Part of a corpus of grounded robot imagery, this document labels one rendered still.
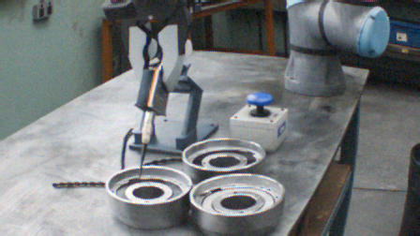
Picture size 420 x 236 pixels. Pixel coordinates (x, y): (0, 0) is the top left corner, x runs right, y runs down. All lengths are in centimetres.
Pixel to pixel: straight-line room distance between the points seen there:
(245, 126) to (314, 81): 31
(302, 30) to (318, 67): 8
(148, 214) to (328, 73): 61
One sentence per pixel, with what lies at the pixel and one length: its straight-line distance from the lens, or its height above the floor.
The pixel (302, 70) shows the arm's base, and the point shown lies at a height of 85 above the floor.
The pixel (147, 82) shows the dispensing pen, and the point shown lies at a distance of 65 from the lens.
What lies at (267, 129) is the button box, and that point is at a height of 83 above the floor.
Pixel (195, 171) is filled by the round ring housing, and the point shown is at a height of 83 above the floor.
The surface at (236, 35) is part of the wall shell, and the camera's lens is 493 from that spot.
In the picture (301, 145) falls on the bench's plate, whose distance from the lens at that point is 81.
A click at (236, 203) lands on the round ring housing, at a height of 82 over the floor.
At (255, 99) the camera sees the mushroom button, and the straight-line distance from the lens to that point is 79.
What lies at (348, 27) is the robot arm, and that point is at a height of 97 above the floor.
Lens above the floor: 110
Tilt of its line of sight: 19 degrees down
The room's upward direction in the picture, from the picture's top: 2 degrees counter-clockwise
